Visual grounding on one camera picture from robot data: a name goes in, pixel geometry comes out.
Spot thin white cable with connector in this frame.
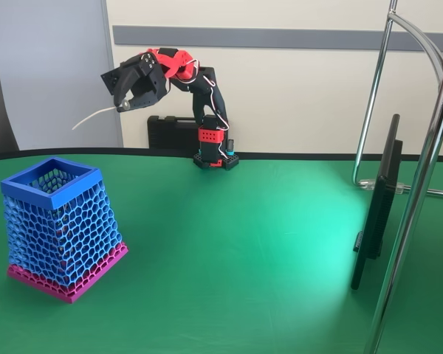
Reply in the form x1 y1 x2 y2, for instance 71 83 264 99
72 99 131 131

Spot black flat light panel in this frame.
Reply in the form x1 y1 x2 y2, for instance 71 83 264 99
350 114 404 291

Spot grey wall rail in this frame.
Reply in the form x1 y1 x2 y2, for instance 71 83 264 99
112 24 443 52

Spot black plastic case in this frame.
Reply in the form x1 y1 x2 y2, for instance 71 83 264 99
147 115 202 150

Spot chrome tube stand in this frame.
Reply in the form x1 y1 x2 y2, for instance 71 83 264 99
352 0 443 354

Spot green table cloth black edge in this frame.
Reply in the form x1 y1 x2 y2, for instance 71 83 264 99
0 147 443 354

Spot blue pink lattice basket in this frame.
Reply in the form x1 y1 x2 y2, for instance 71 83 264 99
0 156 129 305

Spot clear plastic tube clip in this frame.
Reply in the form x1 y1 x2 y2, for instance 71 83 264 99
360 178 407 195

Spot black gripper camera mount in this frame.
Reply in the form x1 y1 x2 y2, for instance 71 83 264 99
100 65 126 97

